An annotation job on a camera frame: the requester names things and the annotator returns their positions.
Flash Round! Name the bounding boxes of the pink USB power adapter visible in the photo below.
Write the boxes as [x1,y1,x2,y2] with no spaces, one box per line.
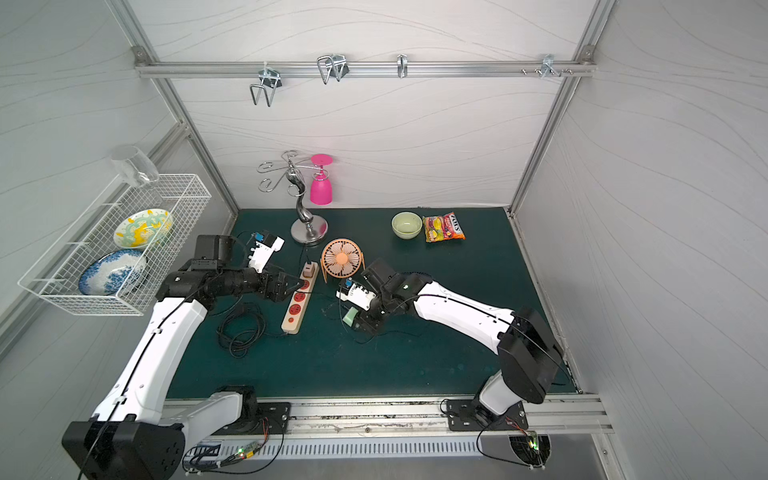
[302,262,319,278]

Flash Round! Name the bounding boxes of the white power strip red sockets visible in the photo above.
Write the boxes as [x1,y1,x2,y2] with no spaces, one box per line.
[281,267,320,335]

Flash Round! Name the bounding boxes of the green USB power adapter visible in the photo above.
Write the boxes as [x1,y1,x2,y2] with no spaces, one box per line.
[342,307,358,328]

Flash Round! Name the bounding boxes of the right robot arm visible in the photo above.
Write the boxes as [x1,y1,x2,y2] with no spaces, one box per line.
[336,259,563,416]

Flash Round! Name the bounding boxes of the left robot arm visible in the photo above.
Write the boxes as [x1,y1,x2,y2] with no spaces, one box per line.
[62,232,303,479]

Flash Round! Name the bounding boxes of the orange desk fan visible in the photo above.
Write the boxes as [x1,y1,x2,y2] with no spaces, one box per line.
[320,238,365,282]

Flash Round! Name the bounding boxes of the chrome cup holder stand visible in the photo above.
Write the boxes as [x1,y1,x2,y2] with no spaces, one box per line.
[257,150,328,245]

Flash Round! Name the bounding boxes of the green ceramic bowl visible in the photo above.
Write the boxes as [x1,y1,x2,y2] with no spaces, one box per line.
[391,211,423,240]

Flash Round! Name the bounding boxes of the colourful candy bag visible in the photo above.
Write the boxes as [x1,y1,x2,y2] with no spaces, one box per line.
[423,212,466,243]

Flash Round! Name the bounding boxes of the pink plastic goblet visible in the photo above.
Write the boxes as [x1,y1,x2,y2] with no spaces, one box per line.
[310,154,333,206]

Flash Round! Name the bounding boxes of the yellow green patterned plate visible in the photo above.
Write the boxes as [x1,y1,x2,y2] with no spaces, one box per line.
[113,208,174,249]

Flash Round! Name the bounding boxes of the blue white patterned plate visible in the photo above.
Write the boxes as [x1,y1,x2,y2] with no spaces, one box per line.
[78,249,149,296]

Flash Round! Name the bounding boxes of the clear drinking glass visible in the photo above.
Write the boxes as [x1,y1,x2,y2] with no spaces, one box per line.
[110,145,160,188]

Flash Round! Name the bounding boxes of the metal hook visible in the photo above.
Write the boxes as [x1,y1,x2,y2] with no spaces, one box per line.
[396,54,408,79]
[520,54,574,79]
[316,54,350,85]
[250,65,282,107]

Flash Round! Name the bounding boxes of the black blue fan cable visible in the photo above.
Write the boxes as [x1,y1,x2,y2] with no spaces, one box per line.
[350,326,421,346]

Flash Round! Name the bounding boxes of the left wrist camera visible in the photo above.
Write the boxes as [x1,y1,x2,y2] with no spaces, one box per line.
[247,232,284,273]

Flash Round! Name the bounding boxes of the black orange fan cable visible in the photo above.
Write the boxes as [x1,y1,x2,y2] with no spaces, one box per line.
[298,242,349,319]

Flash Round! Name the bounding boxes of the black power strip cord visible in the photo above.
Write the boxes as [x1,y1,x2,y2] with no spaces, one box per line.
[215,299,289,360]

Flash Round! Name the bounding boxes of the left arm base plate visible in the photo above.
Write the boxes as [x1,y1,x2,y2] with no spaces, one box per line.
[214,402,292,436]

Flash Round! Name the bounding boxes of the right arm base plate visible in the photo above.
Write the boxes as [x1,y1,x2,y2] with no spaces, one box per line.
[439,399,529,432]

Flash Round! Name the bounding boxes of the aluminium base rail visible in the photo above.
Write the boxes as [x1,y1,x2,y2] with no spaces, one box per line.
[161,395,614,438]

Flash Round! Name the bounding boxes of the white wire basket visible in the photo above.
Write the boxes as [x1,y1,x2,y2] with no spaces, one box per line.
[18,174,211,316]

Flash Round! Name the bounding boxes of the white slotted cable duct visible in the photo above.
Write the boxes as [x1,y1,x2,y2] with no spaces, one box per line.
[185,437,486,462]

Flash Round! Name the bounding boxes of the small circuit board wires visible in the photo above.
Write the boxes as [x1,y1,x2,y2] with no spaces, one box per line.
[181,441,286,476]

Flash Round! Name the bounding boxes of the aluminium top rail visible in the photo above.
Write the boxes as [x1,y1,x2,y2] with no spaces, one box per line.
[135,50,598,81]

